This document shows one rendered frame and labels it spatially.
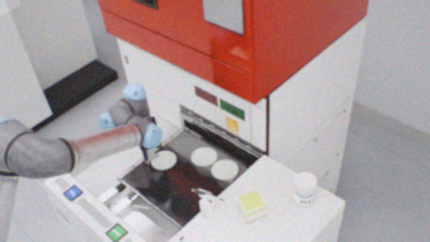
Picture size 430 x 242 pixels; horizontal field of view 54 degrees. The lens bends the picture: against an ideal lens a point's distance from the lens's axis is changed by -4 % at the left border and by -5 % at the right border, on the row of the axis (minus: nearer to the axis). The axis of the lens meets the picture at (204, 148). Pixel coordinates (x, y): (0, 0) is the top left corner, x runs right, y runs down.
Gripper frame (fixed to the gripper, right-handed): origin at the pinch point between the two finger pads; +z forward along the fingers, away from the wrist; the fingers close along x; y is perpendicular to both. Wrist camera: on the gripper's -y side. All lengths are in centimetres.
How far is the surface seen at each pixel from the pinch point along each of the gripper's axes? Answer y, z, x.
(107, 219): -18.1, -4.0, -25.6
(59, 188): -33.7, -4.4, -5.9
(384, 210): 126, 92, -1
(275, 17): 47, -58, -14
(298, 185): 44, -14, -42
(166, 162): 7.5, 1.6, -1.9
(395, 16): 163, 10, 71
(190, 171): 15.1, 1.7, -9.6
